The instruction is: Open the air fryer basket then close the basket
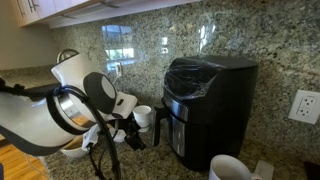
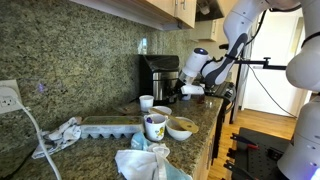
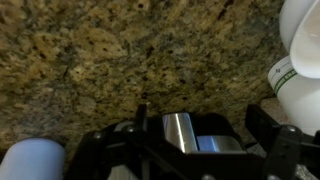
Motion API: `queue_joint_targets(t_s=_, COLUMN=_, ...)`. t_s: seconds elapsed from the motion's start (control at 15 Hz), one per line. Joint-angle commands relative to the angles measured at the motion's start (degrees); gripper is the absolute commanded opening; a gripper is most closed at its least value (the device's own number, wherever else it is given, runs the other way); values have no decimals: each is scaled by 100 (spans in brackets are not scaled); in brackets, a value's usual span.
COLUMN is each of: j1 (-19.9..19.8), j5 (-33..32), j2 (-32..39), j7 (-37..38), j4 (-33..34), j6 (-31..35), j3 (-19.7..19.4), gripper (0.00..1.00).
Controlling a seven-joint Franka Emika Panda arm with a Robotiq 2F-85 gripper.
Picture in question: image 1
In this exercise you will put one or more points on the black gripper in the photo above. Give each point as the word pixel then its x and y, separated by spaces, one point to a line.
pixel 123 128

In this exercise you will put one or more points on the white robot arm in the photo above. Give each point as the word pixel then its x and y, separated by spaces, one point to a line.
pixel 26 120

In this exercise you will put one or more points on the black air fryer body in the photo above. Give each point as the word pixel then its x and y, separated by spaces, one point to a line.
pixel 230 106

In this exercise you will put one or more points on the small white paper cup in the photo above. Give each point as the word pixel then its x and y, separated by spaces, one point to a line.
pixel 142 116

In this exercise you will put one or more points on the white bowl with food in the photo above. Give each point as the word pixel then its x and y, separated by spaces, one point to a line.
pixel 71 150

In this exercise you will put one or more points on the large plain white mug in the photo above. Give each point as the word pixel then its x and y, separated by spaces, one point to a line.
pixel 230 168

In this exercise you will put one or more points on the chrome faucet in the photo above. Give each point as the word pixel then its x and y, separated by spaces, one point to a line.
pixel 66 51

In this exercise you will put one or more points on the small white block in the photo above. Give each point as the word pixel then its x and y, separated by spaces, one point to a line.
pixel 266 168

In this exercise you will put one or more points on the dark object at counter edge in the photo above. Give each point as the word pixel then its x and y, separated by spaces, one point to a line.
pixel 314 171

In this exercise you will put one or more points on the white wall outlet with plug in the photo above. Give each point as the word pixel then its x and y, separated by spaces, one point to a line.
pixel 117 68

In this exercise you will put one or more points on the wooden wall cabinet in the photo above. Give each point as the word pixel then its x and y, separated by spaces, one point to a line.
pixel 83 8

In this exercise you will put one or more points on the white empty wall outlet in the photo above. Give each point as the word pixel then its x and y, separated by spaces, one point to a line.
pixel 305 106

